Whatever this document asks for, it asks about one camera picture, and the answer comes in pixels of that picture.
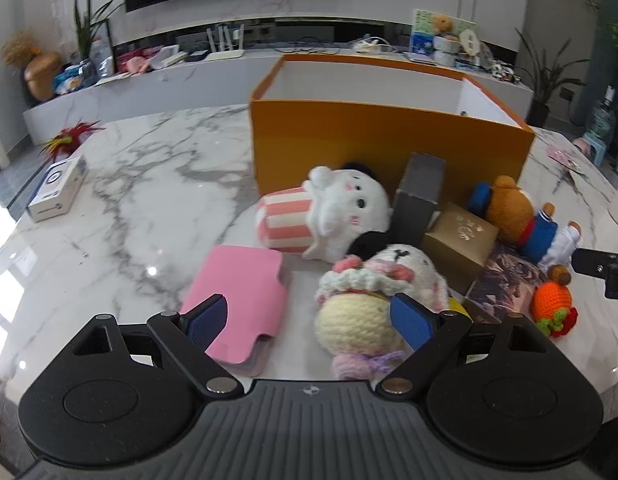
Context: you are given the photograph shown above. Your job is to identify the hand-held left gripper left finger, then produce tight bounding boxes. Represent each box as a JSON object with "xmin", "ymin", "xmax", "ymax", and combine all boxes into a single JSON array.
[{"xmin": 71, "ymin": 294, "xmax": 242, "ymax": 397}]

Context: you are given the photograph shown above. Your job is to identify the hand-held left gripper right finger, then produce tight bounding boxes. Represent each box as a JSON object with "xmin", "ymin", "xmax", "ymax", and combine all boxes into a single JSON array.
[{"xmin": 374, "ymin": 292, "xmax": 552, "ymax": 397}]

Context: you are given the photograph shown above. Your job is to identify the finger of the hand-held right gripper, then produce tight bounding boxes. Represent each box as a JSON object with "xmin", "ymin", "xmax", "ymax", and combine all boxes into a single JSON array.
[{"xmin": 571, "ymin": 247, "xmax": 618, "ymax": 301}]

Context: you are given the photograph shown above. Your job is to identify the pink foam pouch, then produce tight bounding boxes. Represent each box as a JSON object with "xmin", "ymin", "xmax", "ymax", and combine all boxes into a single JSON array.
[{"xmin": 180, "ymin": 246, "xmax": 290, "ymax": 377}]

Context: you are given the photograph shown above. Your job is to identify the cream pink crochet doll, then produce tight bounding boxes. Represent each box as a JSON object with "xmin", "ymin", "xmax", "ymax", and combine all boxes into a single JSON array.
[{"xmin": 314, "ymin": 243, "xmax": 450, "ymax": 381}]

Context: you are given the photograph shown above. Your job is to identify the brown bear doll blue outfit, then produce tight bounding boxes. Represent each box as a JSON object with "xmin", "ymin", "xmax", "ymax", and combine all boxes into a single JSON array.
[{"xmin": 464, "ymin": 175, "xmax": 584, "ymax": 267}]

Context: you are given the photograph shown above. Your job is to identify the white plush with striped cup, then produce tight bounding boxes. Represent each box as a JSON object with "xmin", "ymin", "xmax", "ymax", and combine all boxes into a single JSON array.
[{"xmin": 256, "ymin": 160, "xmax": 394, "ymax": 265}]

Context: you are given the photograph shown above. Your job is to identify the orange cardboard box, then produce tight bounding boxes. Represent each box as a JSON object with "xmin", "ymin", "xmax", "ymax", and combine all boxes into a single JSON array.
[{"xmin": 249, "ymin": 55, "xmax": 536, "ymax": 196}]

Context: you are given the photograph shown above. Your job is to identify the orange crochet fruit toy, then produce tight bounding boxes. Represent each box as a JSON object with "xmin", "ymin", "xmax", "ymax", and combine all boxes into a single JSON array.
[{"xmin": 533, "ymin": 264, "xmax": 580, "ymax": 338}]

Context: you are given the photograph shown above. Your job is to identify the gold gift box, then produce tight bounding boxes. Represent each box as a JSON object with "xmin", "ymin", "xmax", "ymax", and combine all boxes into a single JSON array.
[{"xmin": 421, "ymin": 201, "xmax": 500, "ymax": 296}]

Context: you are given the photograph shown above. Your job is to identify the printed picture card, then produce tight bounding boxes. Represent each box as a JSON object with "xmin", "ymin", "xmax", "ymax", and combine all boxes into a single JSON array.
[{"xmin": 461, "ymin": 245, "xmax": 552, "ymax": 323}]

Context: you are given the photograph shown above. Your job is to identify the pink printed card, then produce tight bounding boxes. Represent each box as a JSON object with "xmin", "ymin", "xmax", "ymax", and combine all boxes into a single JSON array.
[{"xmin": 545, "ymin": 144, "xmax": 587, "ymax": 176}]

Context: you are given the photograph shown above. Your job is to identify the dark grey box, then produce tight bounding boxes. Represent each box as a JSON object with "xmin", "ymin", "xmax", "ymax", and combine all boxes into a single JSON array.
[{"xmin": 391, "ymin": 152, "xmax": 448, "ymax": 247}]

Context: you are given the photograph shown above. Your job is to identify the pink stool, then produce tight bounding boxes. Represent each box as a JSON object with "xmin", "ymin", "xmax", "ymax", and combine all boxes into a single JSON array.
[{"xmin": 574, "ymin": 134, "xmax": 610, "ymax": 162}]

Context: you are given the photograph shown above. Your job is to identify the large water bottle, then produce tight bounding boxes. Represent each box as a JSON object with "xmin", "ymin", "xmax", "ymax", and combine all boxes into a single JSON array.
[{"xmin": 586, "ymin": 86, "xmax": 618, "ymax": 148}]

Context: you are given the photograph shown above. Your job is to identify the potted plant black pot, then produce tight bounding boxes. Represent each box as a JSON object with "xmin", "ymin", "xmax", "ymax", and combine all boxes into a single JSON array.
[{"xmin": 514, "ymin": 27, "xmax": 588, "ymax": 128}]

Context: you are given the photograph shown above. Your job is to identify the white blue carton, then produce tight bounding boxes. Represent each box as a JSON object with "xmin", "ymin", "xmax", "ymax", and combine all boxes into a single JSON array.
[{"xmin": 28, "ymin": 155, "xmax": 90, "ymax": 223}]

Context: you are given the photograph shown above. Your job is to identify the black white figurines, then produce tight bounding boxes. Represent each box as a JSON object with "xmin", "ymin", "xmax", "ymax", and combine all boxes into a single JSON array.
[{"xmin": 491, "ymin": 60, "xmax": 520, "ymax": 82}]

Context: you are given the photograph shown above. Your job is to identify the red feather toy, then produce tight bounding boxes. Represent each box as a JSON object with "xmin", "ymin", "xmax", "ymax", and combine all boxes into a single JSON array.
[{"xmin": 39, "ymin": 120, "xmax": 107, "ymax": 161}]

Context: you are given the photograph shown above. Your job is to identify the white marble media console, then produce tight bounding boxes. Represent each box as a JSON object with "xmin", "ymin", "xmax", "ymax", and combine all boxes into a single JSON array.
[{"xmin": 23, "ymin": 42, "xmax": 534, "ymax": 136}]

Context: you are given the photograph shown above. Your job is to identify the round paper fan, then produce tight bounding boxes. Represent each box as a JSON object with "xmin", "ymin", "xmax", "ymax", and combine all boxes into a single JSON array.
[{"xmin": 459, "ymin": 30, "xmax": 482, "ymax": 57}]

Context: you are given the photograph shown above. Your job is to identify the white oblong box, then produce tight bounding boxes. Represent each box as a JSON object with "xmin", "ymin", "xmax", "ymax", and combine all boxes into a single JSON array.
[{"xmin": 151, "ymin": 45, "xmax": 190, "ymax": 68}]

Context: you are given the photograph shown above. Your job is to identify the white router with antennas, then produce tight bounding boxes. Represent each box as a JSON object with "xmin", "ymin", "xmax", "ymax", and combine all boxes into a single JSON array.
[{"xmin": 206, "ymin": 22, "xmax": 247, "ymax": 61}]

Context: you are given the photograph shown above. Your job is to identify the blue snack packets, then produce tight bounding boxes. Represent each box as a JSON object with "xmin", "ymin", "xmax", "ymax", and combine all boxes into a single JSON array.
[{"xmin": 54, "ymin": 62, "xmax": 97, "ymax": 96}]

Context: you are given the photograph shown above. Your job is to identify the white charger bundle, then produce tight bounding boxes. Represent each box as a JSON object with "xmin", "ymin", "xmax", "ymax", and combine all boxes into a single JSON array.
[{"xmin": 354, "ymin": 35, "xmax": 396, "ymax": 54}]

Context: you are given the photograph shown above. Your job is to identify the red box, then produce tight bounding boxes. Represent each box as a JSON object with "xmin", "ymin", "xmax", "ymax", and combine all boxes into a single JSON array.
[{"xmin": 115, "ymin": 42, "xmax": 162, "ymax": 72}]

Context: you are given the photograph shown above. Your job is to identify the painted picture board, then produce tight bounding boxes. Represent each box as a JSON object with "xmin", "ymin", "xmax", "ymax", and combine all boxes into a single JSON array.
[{"xmin": 411, "ymin": 8, "xmax": 477, "ymax": 58}]

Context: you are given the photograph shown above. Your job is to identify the gold vase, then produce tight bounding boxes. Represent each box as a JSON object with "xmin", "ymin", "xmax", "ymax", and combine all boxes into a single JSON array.
[{"xmin": 24, "ymin": 51, "xmax": 64, "ymax": 101}]

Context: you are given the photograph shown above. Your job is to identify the green leafy plant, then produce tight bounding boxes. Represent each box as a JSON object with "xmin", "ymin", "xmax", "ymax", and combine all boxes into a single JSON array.
[{"xmin": 71, "ymin": 0, "xmax": 124, "ymax": 61}]

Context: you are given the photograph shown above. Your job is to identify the dried flower bunch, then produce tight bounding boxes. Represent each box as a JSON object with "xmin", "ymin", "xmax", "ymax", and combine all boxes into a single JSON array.
[{"xmin": 1, "ymin": 30, "xmax": 40, "ymax": 67}]

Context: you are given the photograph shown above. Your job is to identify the black cables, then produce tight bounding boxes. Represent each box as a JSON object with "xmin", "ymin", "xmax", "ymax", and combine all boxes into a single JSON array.
[{"xmin": 276, "ymin": 40, "xmax": 334, "ymax": 56}]

